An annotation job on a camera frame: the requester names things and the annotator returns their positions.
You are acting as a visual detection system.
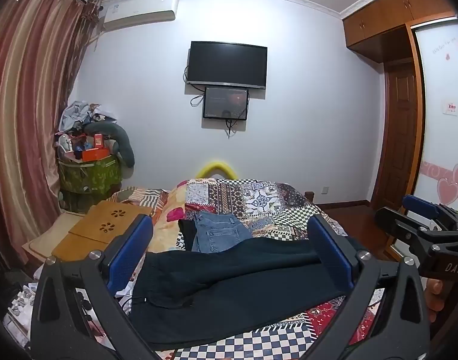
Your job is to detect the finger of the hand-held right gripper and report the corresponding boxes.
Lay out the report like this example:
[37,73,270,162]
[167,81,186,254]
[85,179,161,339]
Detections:
[402,194,458,233]
[375,206,446,261]

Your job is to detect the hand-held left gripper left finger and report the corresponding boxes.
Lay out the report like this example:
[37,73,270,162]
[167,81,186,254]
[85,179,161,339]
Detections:
[30,214,154,360]

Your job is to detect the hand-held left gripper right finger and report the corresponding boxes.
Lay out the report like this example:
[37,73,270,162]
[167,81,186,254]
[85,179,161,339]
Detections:
[300,214,432,360]

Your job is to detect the dark teal pants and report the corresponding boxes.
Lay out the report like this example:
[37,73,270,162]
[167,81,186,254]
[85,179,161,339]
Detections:
[129,237,356,347]

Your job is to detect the person's right hand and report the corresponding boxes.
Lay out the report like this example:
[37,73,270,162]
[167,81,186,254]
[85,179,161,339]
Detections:
[423,277,450,324]

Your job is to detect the wooden lap table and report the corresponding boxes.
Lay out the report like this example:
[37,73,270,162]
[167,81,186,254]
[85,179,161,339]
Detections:
[52,200,154,261]

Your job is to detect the black garment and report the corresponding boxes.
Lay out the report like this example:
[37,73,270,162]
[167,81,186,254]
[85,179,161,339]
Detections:
[178,218,198,252]

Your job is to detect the brown wooden door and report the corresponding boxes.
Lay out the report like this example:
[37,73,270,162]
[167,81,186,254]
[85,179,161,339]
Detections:
[372,64,422,211]

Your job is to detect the patchwork blanket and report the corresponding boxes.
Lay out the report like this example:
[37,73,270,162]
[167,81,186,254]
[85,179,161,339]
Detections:
[154,177,389,360]

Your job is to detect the green storage bag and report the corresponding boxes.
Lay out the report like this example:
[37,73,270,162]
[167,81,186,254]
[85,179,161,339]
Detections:
[58,154,123,212]

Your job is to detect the beige cushion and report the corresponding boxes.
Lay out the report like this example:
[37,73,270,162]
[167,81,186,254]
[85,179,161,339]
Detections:
[22,210,85,264]

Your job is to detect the blue jeans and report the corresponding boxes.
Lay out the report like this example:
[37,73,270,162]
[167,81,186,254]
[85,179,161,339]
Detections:
[191,211,254,254]

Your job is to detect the orange box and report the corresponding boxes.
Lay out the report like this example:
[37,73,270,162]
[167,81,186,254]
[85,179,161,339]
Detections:
[82,148,111,162]

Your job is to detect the grey bolster pillow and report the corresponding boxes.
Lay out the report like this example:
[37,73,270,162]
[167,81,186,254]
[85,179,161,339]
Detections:
[84,120,135,169]

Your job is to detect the pile of pale clothes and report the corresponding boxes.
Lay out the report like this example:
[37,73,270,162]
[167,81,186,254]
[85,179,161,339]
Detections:
[60,101,119,133]

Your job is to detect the striped red curtain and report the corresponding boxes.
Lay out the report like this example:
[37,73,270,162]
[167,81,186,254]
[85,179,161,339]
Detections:
[0,0,99,267]

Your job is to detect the small black monitor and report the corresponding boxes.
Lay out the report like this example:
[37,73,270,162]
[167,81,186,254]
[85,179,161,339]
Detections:
[202,86,250,121]

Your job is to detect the wooden overhead cabinet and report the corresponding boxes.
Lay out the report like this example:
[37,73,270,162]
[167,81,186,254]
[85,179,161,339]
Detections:
[341,0,458,64]

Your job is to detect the white air conditioner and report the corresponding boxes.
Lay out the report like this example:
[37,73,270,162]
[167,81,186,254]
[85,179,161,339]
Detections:
[102,0,178,31]

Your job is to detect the yellow foam ring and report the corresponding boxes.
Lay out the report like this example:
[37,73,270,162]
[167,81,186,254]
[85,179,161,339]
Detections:
[195,160,239,179]

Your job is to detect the black monitor cable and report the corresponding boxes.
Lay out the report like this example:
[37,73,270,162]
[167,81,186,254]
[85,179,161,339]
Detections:
[224,117,240,140]

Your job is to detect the black wall television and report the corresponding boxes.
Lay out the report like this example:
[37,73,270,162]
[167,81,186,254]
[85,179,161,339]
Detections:
[186,40,268,90]

